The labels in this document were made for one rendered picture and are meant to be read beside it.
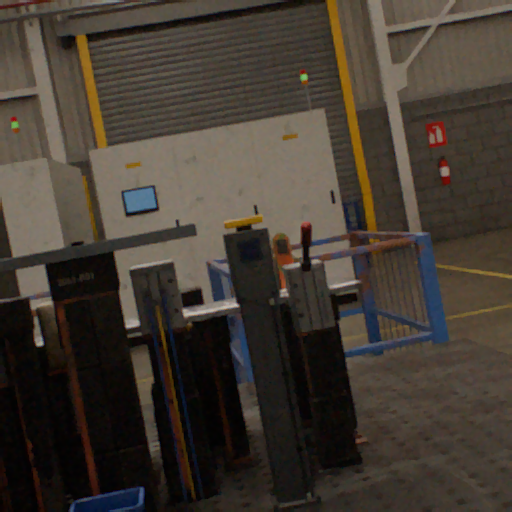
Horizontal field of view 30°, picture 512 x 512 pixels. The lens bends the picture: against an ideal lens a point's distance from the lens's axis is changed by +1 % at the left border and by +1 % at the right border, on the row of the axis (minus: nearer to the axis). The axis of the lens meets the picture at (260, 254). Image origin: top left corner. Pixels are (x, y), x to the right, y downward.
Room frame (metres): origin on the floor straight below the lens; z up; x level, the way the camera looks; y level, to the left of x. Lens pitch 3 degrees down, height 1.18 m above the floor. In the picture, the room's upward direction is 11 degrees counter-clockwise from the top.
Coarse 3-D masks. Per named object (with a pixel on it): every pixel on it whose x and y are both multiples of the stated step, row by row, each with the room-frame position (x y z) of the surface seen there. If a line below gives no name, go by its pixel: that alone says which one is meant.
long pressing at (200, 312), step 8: (328, 280) 1.93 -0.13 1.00; (336, 280) 1.89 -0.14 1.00; (344, 280) 1.86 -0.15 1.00; (352, 280) 1.88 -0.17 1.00; (336, 288) 1.77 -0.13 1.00; (344, 288) 1.77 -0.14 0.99; (352, 288) 1.78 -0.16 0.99; (280, 296) 1.77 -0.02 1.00; (208, 304) 1.90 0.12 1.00; (216, 304) 1.87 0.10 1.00; (224, 304) 1.87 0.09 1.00; (232, 304) 1.81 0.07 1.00; (280, 304) 1.76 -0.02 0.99; (184, 312) 1.82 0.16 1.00; (192, 312) 1.76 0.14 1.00; (200, 312) 1.76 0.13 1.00; (208, 312) 1.75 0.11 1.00; (216, 312) 1.76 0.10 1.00; (224, 312) 1.76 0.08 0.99; (232, 312) 1.76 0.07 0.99; (128, 320) 1.88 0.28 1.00; (136, 320) 1.86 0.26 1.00; (192, 320) 1.75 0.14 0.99; (200, 320) 1.75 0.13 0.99; (128, 328) 1.74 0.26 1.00; (136, 328) 1.75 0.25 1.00; (40, 344) 1.73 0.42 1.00
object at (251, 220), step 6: (252, 216) 1.49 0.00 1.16; (258, 216) 1.49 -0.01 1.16; (228, 222) 1.49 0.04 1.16; (234, 222) 1.49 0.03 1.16; (240, 222) 1.49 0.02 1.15; (246, 222) 1.49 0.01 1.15; (252, 222) 1.49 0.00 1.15; (258, 222) 1.49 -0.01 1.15; (228, 228) 1.49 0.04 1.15; (240, 228) 1.51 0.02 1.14; (246, 228) 1.51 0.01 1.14; (252, 228) 1.52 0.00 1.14
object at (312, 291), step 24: (312, 264) 1.66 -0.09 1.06; (288, 288) 1.69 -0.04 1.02; (312, 288) 1.65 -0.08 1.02; (312, 312) 1.65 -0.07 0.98; (312, 336) 1.66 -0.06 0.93; (312, 360) 1.66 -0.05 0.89; (336, 360) 1.66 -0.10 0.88; (312, 384) 1.66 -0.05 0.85; (336, 384) 1.66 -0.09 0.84; (312, 408) 1.67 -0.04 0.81; (336, 408) 1.66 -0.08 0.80; (336, 432) 1.66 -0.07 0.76; (336, 456) 1.67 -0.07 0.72; (360, 456) 1.65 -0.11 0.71
